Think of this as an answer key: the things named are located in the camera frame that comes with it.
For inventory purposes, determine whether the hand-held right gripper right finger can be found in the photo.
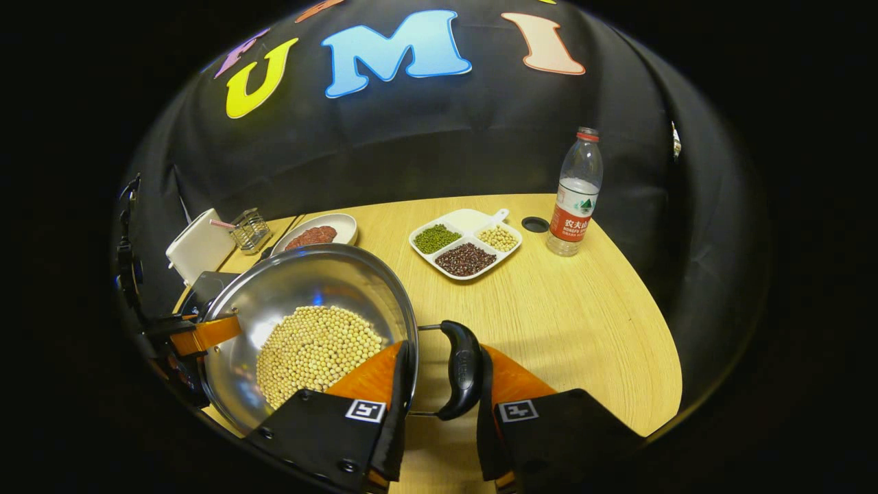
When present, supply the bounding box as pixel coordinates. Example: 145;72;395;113
477;345;645;491

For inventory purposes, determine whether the black cable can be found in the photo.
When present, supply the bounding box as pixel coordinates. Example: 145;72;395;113
255;216;302;267

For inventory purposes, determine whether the white toaster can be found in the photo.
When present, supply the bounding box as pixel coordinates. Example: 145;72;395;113
166;209;237;286

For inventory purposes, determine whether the stainless steel pot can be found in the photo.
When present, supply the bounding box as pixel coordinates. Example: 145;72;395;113
199;244;484;436

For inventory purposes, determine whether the pile of soybeans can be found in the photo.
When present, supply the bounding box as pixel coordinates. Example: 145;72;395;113
257;305;385;410

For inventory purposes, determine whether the white round plate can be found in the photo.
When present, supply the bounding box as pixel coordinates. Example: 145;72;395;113
272;213;358;257

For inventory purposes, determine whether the black induction cooktop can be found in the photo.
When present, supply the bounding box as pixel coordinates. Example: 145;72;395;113
180;271;241;320

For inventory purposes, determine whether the pile of green mung beans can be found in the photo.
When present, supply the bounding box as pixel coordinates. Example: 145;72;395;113
414;224;462;255

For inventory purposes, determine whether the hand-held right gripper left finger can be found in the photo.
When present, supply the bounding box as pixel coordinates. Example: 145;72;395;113
247;340;412;494

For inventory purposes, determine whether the white divided dish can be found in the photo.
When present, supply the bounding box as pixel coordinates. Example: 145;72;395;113
410;209;523;281

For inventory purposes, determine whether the wire utensil holder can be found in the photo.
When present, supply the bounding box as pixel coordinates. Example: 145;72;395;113
230;208;272;255

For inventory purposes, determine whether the pile of red beans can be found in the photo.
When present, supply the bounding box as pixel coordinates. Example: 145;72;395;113
435;243;497;277

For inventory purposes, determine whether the small heap of soybeans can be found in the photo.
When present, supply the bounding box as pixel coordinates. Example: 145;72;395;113
478;225;519;252

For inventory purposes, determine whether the clear plastic water bottle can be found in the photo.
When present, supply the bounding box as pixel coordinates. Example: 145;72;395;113
547;127;604;257

